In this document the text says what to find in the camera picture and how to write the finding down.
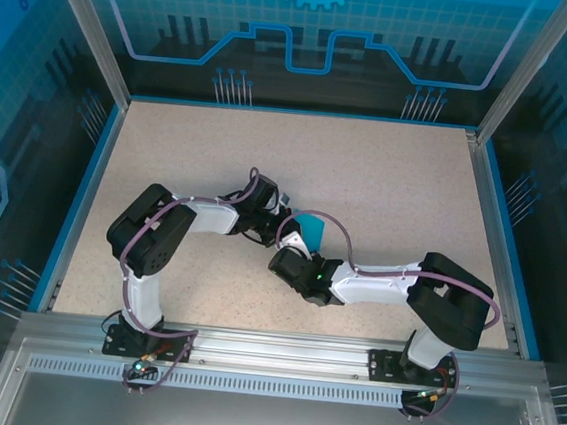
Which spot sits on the aluminium frame post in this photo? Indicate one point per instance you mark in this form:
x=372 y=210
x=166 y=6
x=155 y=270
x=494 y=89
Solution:
x=529 y=70
x=92 y=28

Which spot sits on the steel tray panel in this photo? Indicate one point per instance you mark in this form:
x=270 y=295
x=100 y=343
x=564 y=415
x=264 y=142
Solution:
x=263 y=421

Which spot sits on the aluminium side rail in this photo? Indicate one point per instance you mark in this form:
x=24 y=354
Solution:
x=486 y=192

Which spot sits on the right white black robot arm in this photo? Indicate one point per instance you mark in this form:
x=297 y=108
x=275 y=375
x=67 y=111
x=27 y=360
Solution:
x=451 y=299

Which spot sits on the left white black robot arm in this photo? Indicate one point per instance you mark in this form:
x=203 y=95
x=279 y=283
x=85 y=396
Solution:
x=151 y=235

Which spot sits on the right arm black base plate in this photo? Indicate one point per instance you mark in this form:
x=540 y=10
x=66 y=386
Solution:
x=382 y=365

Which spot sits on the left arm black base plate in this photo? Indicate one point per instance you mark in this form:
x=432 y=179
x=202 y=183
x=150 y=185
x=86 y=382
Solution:
x=117 y=342

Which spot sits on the aluminium mounting rail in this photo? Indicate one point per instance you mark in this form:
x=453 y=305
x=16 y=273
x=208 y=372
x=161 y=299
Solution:
x=275 y=352

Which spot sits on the blue paper sheet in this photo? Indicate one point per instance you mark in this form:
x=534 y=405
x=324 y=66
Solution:
x=314 y=230

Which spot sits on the blue table edge strip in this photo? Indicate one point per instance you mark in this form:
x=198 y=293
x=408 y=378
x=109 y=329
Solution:
x=511 y=249
x=81 y=208

